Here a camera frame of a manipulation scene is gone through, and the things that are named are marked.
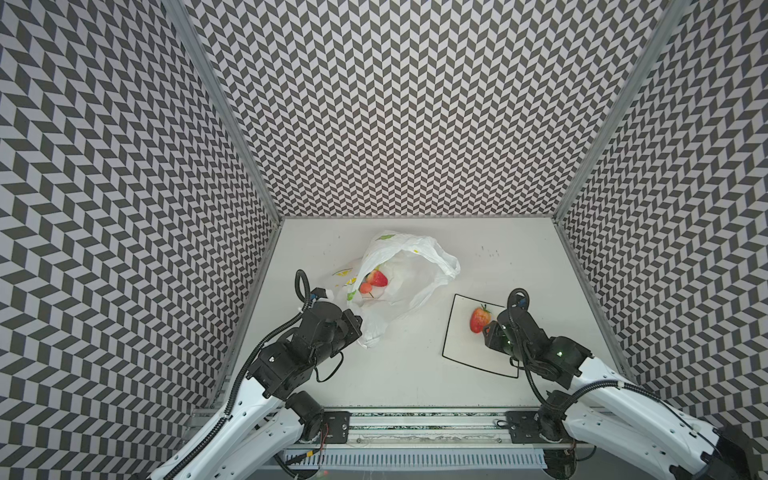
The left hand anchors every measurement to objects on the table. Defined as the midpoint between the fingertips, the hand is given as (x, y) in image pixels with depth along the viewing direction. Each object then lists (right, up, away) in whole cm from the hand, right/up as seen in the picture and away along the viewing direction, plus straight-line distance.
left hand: (364, 321), depth 72 cm
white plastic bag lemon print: (+13, +10, +30) cm, 35 cm away
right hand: (+33, -7, +8) cm, 34 cm away
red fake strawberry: (+32, -3, +15) cm, 36 cm away
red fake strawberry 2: (+1, +8, +24) cm, 26 cm away
